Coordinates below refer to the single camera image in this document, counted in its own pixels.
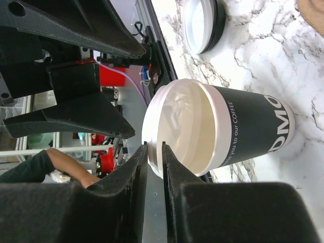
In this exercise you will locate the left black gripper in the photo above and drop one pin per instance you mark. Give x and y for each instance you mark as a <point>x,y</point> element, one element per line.
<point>32,64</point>

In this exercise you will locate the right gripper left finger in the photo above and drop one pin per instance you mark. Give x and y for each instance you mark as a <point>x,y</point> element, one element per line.
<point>111,210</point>

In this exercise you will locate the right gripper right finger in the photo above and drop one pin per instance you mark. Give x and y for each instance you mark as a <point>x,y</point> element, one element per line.
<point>198,211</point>

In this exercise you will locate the black paper coffee cup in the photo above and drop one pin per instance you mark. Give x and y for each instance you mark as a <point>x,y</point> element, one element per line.
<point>227,126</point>

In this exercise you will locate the white plastic cup lid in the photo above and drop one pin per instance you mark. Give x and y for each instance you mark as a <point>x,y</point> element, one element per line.
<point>181,115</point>

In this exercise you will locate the person forearm dark sleeve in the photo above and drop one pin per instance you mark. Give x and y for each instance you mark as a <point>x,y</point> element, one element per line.
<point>35,169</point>

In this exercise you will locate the stack of white lids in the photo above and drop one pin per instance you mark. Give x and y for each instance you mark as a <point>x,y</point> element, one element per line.
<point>203,24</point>

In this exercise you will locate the brown pulp cup carrier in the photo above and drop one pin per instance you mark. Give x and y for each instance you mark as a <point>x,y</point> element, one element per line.
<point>312,13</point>

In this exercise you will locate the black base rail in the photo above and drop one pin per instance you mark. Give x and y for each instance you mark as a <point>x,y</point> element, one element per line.
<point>157,58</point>

